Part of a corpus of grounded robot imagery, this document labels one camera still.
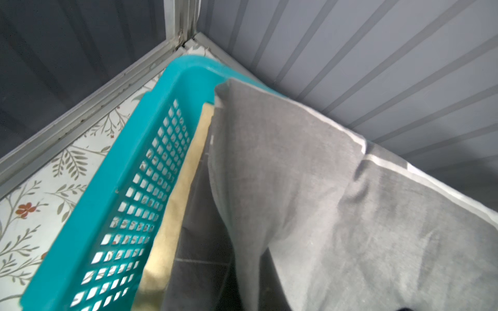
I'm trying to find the plain grey pillowcase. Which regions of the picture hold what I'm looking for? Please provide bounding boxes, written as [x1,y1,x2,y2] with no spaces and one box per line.
[209,79,497,310]

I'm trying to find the dark grey checked pillowcase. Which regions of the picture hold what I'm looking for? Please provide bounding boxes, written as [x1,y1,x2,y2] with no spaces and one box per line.
[161,161,243,310]

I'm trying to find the beige grey pillowcase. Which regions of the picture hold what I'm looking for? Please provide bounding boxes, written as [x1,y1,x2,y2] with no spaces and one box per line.
[132,103,214,310]

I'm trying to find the teal plastic basket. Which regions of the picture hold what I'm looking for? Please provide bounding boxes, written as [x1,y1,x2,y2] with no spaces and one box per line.
[19,54,281,311]

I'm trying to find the floral table mat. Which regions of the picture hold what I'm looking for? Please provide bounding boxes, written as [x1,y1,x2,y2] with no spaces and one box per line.
[1,71,163,310]

